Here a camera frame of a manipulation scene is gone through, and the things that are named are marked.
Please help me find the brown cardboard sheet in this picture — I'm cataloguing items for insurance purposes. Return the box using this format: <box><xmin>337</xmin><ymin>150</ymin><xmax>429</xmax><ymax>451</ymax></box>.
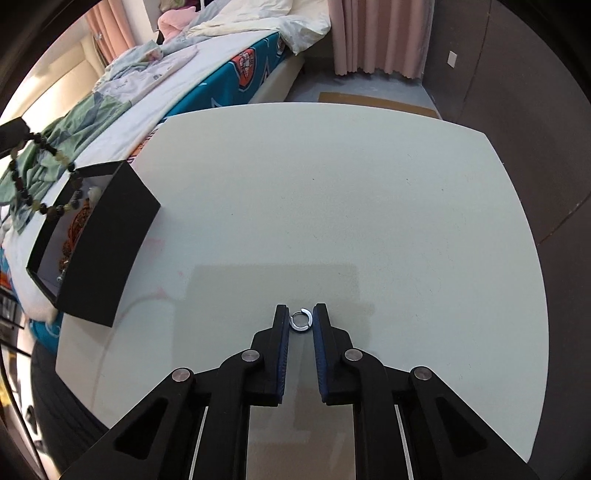
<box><xmin>318</xmin><ymin>92</ymin><xmax>439</xmax><ymax>119</ymax></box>

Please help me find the pink curtain left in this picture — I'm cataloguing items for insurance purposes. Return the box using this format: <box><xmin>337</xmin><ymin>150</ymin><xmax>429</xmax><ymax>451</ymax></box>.
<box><xmin>85</xmin><ymin>0</ymin><xmax>136</xmax><ymax>64</ymax></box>

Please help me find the green striped blanket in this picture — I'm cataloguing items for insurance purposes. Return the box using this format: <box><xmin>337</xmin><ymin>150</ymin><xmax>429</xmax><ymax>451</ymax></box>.
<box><xmin>1</xmin><ymin>93</ymin><xmax>131</xmax><ymax>233</ymax></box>

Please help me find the dark multicolour bead bracelet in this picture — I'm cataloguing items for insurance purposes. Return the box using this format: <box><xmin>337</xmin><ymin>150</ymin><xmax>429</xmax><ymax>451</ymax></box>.
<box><xmin>8</xmin><ymin>132</ymin><xmax>85</xmax><ymax>218</ymax></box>

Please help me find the pink curtain right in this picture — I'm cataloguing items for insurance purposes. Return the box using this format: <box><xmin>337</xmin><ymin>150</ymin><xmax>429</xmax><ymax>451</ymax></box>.
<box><xmin>328</xmin><ymin>0</ymin><xmax>435</xmax><ymax>80</ymax></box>

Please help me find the white wall socket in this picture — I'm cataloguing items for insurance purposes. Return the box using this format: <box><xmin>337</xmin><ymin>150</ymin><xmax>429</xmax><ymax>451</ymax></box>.
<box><xmin>447</xmin><ymin>50</ymin><xmax>458</xmax><ymax>68</ymax></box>

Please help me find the pink curtain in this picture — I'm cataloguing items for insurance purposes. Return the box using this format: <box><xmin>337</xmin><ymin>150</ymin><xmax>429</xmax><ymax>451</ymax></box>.
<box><xmin>328</xmin><ymin>0</ymin><xmax>435</xmax><ymax>80</ymax></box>
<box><xmin>85</xmin><ymin>0</ymin><xmax>136</xmax><ymax>64</ymax></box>

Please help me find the white bed mattress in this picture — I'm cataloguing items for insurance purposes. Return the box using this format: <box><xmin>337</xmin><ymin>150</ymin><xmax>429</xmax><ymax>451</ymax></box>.
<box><xmin>1</xmin><ymin>1</ymin><xmax>331</xmax><ymax>323</ymax></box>

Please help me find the white printed shirt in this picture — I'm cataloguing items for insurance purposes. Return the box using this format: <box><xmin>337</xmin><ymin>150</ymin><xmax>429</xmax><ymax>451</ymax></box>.
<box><xmin>93</xmin><ymin>46</ymin><xmax>198</xmax><ymax>104</ymax></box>

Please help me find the black jewelry box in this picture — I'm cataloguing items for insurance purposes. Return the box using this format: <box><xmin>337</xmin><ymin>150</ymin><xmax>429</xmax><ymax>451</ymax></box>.
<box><xmin>26</xmin><ymin>160</ymin><xmax>160</xmax><ymax>327</ymax></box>

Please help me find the light blue floral quilt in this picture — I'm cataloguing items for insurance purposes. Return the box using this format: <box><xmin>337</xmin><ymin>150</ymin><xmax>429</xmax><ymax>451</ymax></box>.
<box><xmin>95</xmin><ymin>1</ymin><xmax>228</xmax><ymax>84</ymax></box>

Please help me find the silver ring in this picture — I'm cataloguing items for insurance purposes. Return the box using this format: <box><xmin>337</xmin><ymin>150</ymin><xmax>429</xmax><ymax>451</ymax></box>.
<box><xmin>288</xmin><ymin>307</ymin><xmax>315</xmax><ymax>332</ymax></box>

